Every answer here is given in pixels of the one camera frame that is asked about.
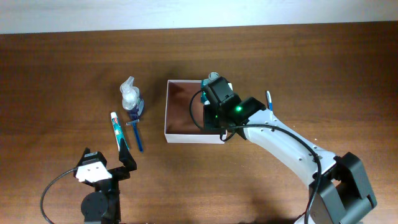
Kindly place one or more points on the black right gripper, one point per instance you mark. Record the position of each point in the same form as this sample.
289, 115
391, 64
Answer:
208, 119

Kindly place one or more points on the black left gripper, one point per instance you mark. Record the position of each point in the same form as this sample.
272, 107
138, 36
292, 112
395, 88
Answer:
129, 164

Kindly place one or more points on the teal mouthwash bottle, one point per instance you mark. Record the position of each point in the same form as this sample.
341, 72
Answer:
208, 82

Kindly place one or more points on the blue white toothbrush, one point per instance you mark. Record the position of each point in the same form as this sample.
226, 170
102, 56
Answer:
269, 100

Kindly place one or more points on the foam pump bottle blue liquid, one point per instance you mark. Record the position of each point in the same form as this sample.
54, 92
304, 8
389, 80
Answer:
132, 101

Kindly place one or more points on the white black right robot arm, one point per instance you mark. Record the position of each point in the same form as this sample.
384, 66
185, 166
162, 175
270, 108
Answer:
339, 187

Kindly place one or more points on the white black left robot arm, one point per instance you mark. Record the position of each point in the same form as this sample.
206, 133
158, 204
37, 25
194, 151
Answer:
103, 204

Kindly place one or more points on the green white toothpaste tube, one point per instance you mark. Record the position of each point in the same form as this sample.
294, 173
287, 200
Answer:
119, 135

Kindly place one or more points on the pink white open box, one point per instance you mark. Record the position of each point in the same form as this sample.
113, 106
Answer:
178, 126

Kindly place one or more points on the blue disposable razor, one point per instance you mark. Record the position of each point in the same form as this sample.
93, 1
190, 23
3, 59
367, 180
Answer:
134, 123

